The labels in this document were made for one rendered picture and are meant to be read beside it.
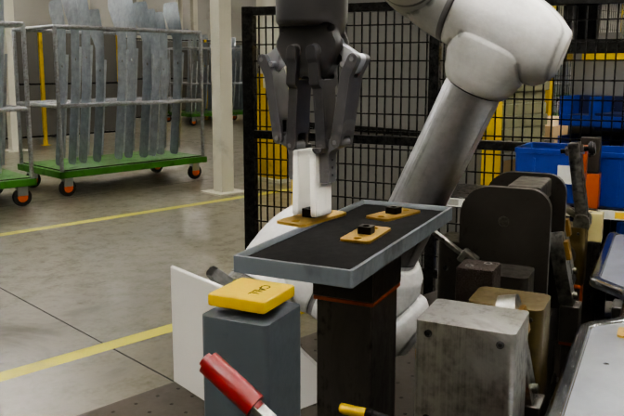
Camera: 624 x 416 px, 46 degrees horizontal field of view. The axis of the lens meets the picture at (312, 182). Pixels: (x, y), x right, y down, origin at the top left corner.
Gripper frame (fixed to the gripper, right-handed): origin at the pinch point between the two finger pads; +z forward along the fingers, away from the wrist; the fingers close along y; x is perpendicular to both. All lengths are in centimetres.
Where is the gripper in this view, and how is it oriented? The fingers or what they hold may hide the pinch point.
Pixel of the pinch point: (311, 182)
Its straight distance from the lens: 79.5
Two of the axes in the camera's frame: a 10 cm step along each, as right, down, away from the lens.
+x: 5.9, -1.3, 8.0
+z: 0.0, 9.9, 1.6
